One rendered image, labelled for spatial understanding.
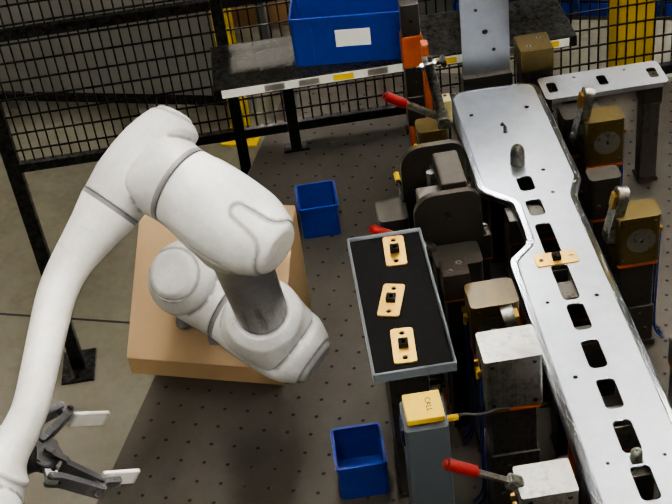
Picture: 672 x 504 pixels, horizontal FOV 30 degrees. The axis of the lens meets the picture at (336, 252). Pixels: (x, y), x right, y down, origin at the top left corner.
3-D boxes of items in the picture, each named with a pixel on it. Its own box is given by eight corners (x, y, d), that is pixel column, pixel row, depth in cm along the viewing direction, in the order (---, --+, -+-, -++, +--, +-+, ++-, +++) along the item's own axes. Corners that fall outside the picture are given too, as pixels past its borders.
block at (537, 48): (554, 171, 320) (554, 46, 297) (523, 175, 320) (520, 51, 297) (546, 153, 326) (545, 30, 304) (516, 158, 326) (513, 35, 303)
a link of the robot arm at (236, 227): (260, 287, 264) (345, 344, 258) (213, 348, 260) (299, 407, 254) (199, 124, 192) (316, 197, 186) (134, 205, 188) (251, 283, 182)
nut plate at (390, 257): (407, 264, 224) (407, 259, 224) (386, 267, 224) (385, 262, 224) (402, 236, 231) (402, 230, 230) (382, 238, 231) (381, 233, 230)
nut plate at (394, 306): (398, 317, 214) (398, 312, 213) (376, 316, 214) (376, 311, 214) (405, 285, 220) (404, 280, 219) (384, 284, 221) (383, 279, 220)
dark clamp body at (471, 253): (490, 405, 259) (484, 262, 235) (434, 414, 259) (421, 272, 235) (483, 381, 265) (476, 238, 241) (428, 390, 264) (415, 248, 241)
